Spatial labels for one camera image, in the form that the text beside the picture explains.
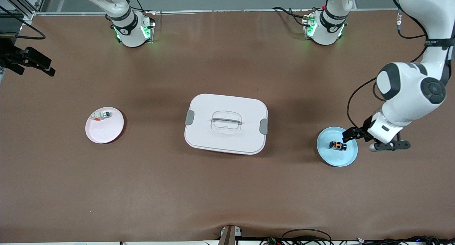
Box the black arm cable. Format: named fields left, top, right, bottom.
left=0, top=5, right=46, bottom=40
left=347, top=0, right=429, bottom=132

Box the black cable bundle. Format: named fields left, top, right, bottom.
left=259, top=235, right=455, bottom=245

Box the pink round plate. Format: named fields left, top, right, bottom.
left=85, top=107, right=124, bottom=144

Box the white green push-button switch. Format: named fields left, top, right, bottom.
left=90, top=111, right=111, bottom=122

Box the aluminium table edge rail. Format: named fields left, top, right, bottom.
left=34, top=9, right=398, bottom=17

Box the light blue round plate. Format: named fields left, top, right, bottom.
left=316, top=127, right=358, bottom=167

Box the black base power cable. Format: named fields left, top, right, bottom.
left=273, top=7, right=313, bottom=27

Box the black looped cable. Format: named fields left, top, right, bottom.
left=281, top=229, right=333, bottom=245

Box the metal table edge bracket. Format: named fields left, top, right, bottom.
left=218, top=225, right=243, bottom=245

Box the white lidded box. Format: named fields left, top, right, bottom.
left=184, top=94, right=269, bottom=155

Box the aluminium frame post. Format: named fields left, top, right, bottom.
left=0, top=0, right=48, bottom=21

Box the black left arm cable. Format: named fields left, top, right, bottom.
left=347, top=0, right=429, bottom=132

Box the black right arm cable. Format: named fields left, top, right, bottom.
left=0, top=5, right=46, bottom=40

